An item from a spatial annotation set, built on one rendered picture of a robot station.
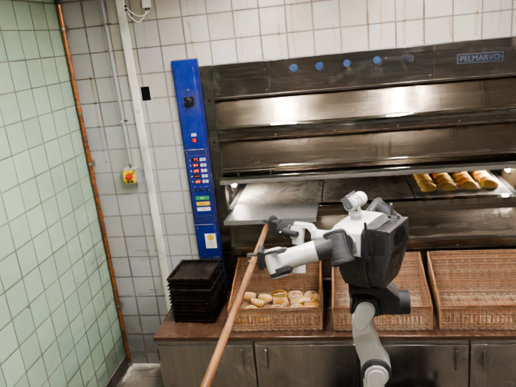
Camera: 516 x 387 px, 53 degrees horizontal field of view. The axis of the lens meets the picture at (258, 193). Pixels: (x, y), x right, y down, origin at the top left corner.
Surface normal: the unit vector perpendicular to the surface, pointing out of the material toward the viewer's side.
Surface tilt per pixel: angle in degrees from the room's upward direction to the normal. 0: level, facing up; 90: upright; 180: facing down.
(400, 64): 90
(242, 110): 69
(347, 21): 90
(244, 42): 90
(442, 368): 91
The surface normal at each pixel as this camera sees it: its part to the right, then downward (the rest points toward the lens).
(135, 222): -0.14, 0.30
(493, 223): -0.17, -0.04
